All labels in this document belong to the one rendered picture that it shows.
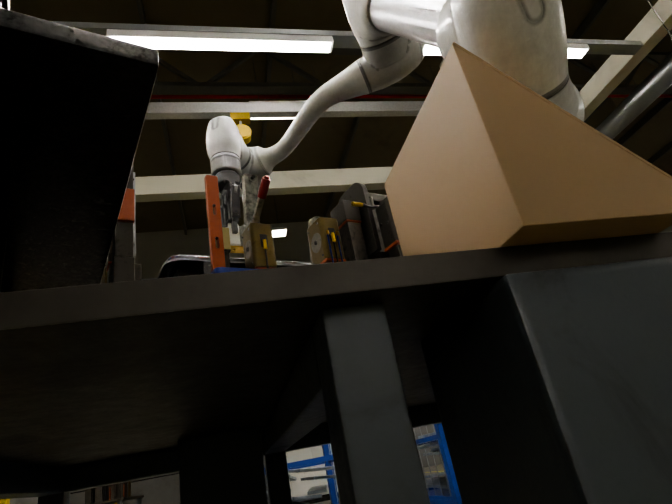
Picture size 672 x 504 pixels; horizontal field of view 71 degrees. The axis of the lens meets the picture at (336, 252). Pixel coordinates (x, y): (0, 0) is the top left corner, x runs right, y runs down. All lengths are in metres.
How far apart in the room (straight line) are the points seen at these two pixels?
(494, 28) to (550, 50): 0.10
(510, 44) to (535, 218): 0.32
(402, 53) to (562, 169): 0.84
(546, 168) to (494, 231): 0.10
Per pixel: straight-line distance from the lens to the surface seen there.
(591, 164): 0.70
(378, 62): 1.42
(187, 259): 1.16
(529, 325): 0.58
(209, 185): 1.22
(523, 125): 0.68
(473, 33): 0.83
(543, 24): 0.83
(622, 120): 13.82
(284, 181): 5.18
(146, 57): 0.70
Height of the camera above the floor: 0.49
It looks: 24 degrees up
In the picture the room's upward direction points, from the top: 11 degrees counter-clockwise
